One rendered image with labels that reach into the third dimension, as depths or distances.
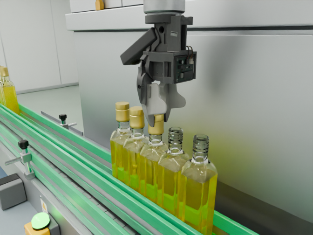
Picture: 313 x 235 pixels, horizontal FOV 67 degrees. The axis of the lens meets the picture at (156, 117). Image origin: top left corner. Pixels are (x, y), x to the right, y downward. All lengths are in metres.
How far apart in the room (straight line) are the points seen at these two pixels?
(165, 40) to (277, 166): 0.33
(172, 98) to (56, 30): 6.30
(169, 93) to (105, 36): 0.43
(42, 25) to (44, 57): 0.72
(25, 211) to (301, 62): 0.91
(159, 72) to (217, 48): 0.15
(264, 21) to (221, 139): 0.26
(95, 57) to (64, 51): 5.87
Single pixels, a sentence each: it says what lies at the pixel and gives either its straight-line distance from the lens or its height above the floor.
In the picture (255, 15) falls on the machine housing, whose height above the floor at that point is 1.35.
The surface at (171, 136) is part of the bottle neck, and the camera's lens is 0.47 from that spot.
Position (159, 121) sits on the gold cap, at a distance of 0.50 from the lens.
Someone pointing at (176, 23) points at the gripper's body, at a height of 1.34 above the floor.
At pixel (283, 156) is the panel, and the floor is 1.10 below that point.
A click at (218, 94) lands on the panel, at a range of 0.55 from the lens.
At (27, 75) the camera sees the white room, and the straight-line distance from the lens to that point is 6.49.
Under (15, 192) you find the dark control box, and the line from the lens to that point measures 0.99.
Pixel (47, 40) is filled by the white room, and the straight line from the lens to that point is 6.63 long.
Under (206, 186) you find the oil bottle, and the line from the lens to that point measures 0.47.
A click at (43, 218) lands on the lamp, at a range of 0.76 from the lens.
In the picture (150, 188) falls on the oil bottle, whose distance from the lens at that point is 0.56.
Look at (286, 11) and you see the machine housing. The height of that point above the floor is 1.36.
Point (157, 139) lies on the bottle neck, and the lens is 0.52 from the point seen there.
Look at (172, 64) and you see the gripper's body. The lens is 0.41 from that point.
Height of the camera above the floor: 1.32
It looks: 19 degrees down
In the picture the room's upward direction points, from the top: straight up
